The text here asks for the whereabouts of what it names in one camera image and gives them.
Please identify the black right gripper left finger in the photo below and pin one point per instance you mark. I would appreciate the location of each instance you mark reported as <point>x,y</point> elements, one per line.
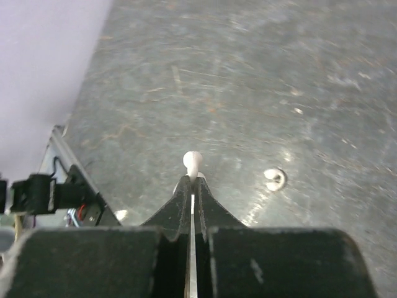
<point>149,260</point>

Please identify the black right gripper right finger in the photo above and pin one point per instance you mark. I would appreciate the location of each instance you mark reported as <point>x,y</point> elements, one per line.
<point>234,260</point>

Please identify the white round earbud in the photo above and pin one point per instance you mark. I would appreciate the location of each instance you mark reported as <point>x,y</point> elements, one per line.
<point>192,161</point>
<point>276,179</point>

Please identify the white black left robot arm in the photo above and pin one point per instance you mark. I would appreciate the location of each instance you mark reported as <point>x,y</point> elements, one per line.
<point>41,194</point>

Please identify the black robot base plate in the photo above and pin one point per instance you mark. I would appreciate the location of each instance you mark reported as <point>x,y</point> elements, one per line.
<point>91,210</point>

